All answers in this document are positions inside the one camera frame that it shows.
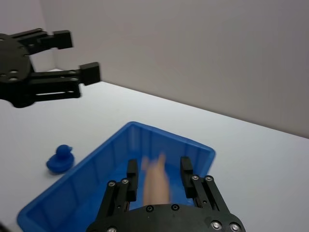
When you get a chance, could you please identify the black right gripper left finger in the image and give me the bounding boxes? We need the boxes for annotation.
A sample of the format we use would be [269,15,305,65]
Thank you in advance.
[96,159,140,218]

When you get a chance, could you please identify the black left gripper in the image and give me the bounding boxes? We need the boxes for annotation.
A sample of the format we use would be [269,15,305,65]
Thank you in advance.
[0,28,101,108]

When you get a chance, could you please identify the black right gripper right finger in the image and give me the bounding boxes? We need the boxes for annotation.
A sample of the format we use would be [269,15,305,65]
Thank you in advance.
[180,156,230,214]

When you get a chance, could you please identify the tan toy figure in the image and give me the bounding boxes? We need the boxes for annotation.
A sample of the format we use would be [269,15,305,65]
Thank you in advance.
[141,152,171,206]

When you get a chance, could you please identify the blue plastic bin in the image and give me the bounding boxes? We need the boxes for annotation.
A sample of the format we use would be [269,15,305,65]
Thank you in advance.
[16,121,216,232]

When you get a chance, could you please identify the blue rubber duck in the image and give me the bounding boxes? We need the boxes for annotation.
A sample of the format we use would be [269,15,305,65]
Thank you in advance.
[45,144,75,174]

